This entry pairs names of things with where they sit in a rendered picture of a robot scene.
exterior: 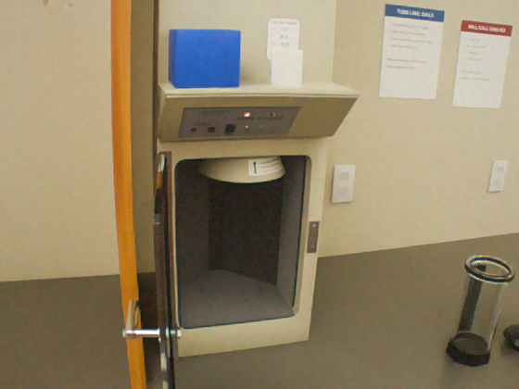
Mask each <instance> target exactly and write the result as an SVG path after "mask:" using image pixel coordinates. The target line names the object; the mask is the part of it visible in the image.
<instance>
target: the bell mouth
mask: <svg viewBox="0 0 519 389"><path fill-rule="evenodd" d="M198 171H199V172H200V173H201V174H203V175H205V176H207V177H209V178H211V179H213V180H217V181H222V182H264V181H273V180H276V179H278V178H281V177H282V176H283V175H285V166H284V164H283V161H282V159H281V157H280V156H248V157H216V158H202V160H201V161H200V163H199V165H198Z"/></svg>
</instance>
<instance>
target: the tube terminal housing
mask: <svg viewBox="0 0 519 389"><path fill-rule="evenodd" d="M335 4H336V0H154V18H153V28H154V35H153V78H152V87H153V102H152V117H153V132H152V150H153V183H154V202H155V194H156V186H157V179H158V152H162V151H171V160H172V223H173V258H174V285H175V300H176V322H177V327H181V326H180V324H179V320H178V305H177V269H176V251H175V180H174V170H175V166H176V165H177V164H178V163H179V162H180V160H183V159H197V158H216V157H248V156H299V155H304V156H306V158H307V167H306V180H305V192H304V204H303V215H302V227H301V238H300V250H299V262H298V273H297V284H296V294H295V304H294V306H293V307H292V308H291V309H292V310H293V311H294V313H295V314H296V315H295V316H294V317H288V318H280V319H273V320H261V321H254V322H247V323H240V324H234V325H220V326H213V327H207V328H194V329H187V330H186V329H184V328H182V327H181V338H179V357H185V356H196V355H202V354H214V353H220V352H225V351H237V350H244V349H249V348H255V347H261V346H267V345H284V344H291V343H296V342H302V341H308V335H309V328H310V317H311V308H312V298H313V289H314V280H315V271H316V265H317V261H318V251H319V242H320V230H321V221H322V211H323V192H324V183H325V172H326V167H325V163H326V153H327V143H328V136H326V137H290V138H286V137H254V138H217V139H212V140H182V141H160V139H159V138H158V84H159V82H168V81H169V72H168V57H169V33H170V29H209V30H216V29H227V30H238V31H241V32H242V33H241V48H242V49H241V60H240V81H269V80H270V78H271V61H266V46H267V30H268V17H270V18H288V19H300V41H299V50H302V51H303V61H302V81H303V82H332V74H333V67H332V66H333V55H334V38H335V13H336V9H335ZM314 220H319V221H320V226H319V236H318V246H317V252H311V253H306V252H307V242H308V232H309V227H310V221H314Z"/></svg>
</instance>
